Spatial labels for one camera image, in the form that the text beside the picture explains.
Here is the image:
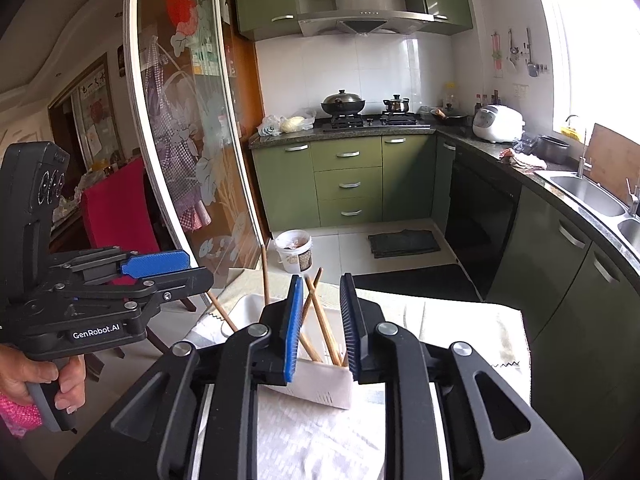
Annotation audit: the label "dark folded floor mat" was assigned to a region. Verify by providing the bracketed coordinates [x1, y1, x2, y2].
[367, 229, 442, 260]

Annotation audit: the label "pale striped tablecloth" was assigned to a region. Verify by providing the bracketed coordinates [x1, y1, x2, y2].
[192, 280, 532, 480]

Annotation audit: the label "black inner pot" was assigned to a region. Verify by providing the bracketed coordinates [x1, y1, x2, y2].
[536, 134, 572, 166]

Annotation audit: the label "black built-in appliance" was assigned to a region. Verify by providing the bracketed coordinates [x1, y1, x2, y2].
[444, 146, 524, 302]

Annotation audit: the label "red chair cover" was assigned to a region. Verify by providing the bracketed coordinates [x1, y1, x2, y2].
[80, 156, 162, 287]

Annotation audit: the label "clear bag of food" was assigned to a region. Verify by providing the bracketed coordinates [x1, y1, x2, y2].
[279, 111, 317, 134]

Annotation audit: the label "steel range hood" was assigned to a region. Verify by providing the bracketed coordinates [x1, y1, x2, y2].
[291, 0, 437, 39]

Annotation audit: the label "reddish kitchen rag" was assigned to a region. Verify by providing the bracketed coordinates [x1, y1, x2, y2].
[499, 147, 549, 172]

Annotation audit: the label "crumpled plastic bag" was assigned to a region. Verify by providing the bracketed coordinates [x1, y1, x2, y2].
[256, 114, 284, 138]

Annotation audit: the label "person's left hand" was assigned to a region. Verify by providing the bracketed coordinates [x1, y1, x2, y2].
[0, 345, 87, 414]

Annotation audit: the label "white rice cooker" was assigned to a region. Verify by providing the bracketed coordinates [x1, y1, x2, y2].
[471, 104, 527, 144]

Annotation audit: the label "green base cabinet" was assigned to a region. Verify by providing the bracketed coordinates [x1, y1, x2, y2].
[250, 132, 438, 233]

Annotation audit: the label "chrome kitchen faucet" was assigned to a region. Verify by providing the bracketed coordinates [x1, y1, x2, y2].
[565, 114, 594, 179]

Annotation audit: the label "steel double sink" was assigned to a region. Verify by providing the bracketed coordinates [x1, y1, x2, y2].
[534, 169, 640, 257]

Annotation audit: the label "white plastic utensil holder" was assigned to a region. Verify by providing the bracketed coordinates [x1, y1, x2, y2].
[220, 292, 354, 411]

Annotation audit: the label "wall poster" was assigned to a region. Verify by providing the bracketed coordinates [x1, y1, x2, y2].
[71, 66, 119, 172]

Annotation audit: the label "white plastic bucket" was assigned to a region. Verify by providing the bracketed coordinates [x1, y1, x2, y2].
[273, 229, 315, 276]

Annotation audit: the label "glass sliding door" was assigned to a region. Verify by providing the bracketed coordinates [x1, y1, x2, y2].
[122, 0, 267, 311]

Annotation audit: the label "wooden cutting board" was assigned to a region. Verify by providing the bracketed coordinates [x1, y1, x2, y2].
[589, 122, 640, 207]

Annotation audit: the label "black frying pan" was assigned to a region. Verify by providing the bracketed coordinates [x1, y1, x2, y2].
[429, 103, 472, 127]

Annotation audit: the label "person's left forearm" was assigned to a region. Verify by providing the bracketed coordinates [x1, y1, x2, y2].
[0, 392, 44, 442]

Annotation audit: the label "green sink cabinet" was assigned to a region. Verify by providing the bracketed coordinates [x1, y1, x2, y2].
[434, 135, 640, 461]

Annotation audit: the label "black gas stove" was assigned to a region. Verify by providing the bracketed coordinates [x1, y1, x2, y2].
[321, 111, 433, 134]

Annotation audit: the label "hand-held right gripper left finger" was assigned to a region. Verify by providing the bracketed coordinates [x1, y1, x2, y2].
[54, 275, 306, 480]

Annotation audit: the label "seasoning bottles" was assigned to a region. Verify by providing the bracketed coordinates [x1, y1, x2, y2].
[473, 90, 502, 112]

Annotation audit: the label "green cabinet drawer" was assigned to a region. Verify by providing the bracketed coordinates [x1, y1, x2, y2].
[313, 167, 384, 200]
[316, 196, 384, 228]
[311, 139, 384, 172]

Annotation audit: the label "dark wooden chair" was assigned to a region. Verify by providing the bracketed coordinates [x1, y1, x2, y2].
[80, 157, 199, 362]

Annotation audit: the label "hanging kitchen utensils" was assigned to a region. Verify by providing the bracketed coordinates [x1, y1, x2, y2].
[504, 26, 552, 79]

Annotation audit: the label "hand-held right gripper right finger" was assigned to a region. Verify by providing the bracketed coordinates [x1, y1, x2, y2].
[339, 273, 586, 480]

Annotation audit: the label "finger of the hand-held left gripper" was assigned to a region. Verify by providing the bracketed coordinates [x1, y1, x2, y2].
[55, 266, 216, 332]
[50, 249, 192, 287]

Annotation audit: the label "dark brown wooden chopstick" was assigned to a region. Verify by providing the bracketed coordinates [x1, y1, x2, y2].
[206, 291, 239, 334]
[260, 245, 272, 307]

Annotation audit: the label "black wok with lid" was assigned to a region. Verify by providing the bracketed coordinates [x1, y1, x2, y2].
[320, 88, 368, 117]

